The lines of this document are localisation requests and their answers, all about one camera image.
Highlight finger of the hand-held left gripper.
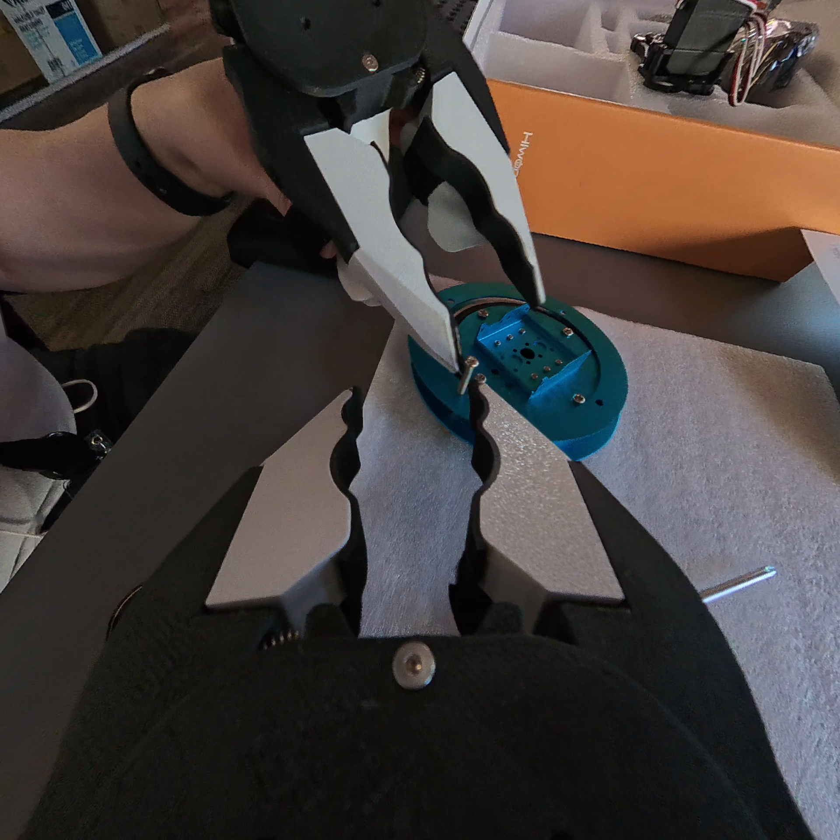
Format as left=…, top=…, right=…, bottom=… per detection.
left=407, top=71, right=547, bottom=309
left=302, top=110, right=460, bottom=374

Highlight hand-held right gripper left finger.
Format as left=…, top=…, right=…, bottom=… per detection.
left=203, top=387, right=367, bottom=632

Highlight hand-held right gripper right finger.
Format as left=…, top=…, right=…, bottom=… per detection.
left=449, top=379, right=626, bottom=624

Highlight blue round metal base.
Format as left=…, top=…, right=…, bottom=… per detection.
left=408, top=282, right=627, bottom=459

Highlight yellow-handled screwdriver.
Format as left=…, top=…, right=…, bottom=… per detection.
left=701, top=566, right=777, bottom=601

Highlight grey desk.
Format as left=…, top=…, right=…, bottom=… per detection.
left=0, top=230, right=840, bottom=840

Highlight person's left hand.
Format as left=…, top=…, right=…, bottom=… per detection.
left=130, top=56, right=291, bottom=204

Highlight white foam box insert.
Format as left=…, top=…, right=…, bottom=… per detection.
left=466, top=0, right=840, bottom=148

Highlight white foam sheet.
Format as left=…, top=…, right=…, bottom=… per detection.
left=357, top=308, right=840, bottom=840

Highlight orange kit box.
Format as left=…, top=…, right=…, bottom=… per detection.
left=462, top=0, right=840, bottom=283

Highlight large brown cardboard box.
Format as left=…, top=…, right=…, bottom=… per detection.
left=85, top=0, right=172, bottom=39

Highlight person's dark trousers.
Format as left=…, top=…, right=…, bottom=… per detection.
left=26, top=328, right=191, bottom=460

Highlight black wristband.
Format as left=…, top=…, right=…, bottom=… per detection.
left=108, top=69, right=237, bottom=217

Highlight black servo motor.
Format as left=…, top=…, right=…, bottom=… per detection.
left=630, top=0, right=756, bottom=96

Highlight person's white hoodie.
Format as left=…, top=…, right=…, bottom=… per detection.
left=0, top=341, right=80, bottom=592

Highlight white blue printed box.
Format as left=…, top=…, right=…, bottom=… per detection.
left=0, top=0, right=102, bottom=83

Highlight shiny black parts bag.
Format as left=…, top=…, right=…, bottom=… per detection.
left=748, top=20, right=818, bottom=106

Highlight open instruction booklet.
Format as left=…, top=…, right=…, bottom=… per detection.
left=801, top=228, right=840, bottom=316

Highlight black strap with buckle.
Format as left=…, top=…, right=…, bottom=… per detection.
left=0, top=430, right=112, bottom=483

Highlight red white servo cable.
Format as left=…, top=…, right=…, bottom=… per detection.
left=725, top=0, right=772, bottom=106

